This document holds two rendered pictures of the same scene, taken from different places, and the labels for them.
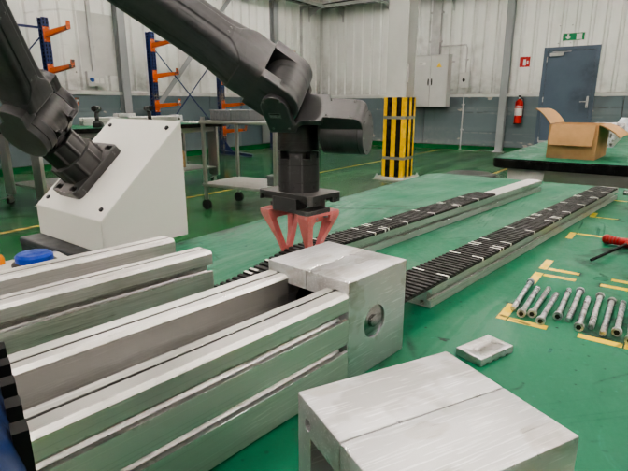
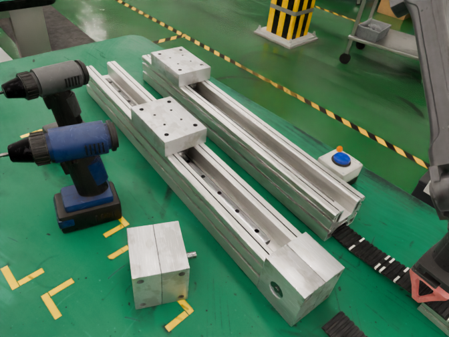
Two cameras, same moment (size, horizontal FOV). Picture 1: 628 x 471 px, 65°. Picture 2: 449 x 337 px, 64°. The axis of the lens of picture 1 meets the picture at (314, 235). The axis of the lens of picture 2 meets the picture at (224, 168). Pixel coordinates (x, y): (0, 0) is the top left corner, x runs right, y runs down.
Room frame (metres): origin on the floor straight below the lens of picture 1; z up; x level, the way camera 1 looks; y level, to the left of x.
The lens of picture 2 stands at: (0.34, -0.40, 1.37)
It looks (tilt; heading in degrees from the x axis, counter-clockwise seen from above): 41 degrees down; 95
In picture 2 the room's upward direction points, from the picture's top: 8 degrees clockwise
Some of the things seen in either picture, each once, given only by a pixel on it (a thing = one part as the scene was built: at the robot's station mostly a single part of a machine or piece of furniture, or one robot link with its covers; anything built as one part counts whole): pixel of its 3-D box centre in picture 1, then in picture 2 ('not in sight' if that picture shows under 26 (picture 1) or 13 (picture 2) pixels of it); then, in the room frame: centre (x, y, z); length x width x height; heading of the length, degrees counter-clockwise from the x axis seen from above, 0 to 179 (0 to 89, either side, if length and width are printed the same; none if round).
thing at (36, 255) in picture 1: (35, 260); (341, 159); (0.55, 0.33, 0.84); 0.04 x 0.04 x 0.02
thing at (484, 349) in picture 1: (484, 349); not in sight; (0.45, -0.17, 0.78); 0.05 x 0.03 x 0.01; 124
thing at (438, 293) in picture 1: (547, 224); not in sight; (0.93, -0.45, 0.79); 0.96 x 0.04 x 0.03; 138
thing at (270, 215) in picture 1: (292, 224); not in sight; (0.70, 0.03, 0.85); 0.07 x 0.07 x 0.09; 48
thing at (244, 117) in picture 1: (258, 158); not in sight; (4.83, 0.54, 0.50); 1.03 x 0.55 x 1.01; 59
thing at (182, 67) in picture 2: not in sight; (180, 69); (0.07, 0.59, 0.87); 0.16 x 0.11 x 0.07; 138
